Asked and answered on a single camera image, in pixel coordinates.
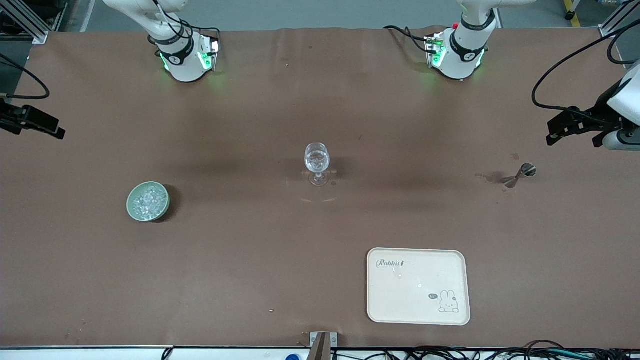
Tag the aluminium frame profile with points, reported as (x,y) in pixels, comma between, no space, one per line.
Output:
(30,20)
(617,17)

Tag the blue bottle cap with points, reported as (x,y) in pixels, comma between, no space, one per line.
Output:
(292,357)

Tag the cream rabbit print tray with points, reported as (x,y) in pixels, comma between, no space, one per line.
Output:
(417,295)

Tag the pale green ceramic bowl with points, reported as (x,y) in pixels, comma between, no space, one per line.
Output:
(134,212)

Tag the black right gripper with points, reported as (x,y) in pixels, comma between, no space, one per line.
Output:
(11,117)

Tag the steel double jigger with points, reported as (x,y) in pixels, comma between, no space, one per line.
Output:
(521,175)

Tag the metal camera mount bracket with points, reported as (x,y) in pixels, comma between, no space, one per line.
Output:
(323,345)

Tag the brown table cover mat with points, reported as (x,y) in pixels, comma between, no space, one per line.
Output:
(250,270)

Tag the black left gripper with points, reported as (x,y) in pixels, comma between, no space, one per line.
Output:
(598,114)

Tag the clear ice cubes pile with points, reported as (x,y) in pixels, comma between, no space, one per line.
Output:
(149,201)

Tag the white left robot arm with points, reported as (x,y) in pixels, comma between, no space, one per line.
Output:
(462,55)

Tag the clear stemmed wine glass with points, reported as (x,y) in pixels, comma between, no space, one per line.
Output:
(317,161)

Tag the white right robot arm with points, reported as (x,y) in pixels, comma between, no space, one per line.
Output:
(181,65)

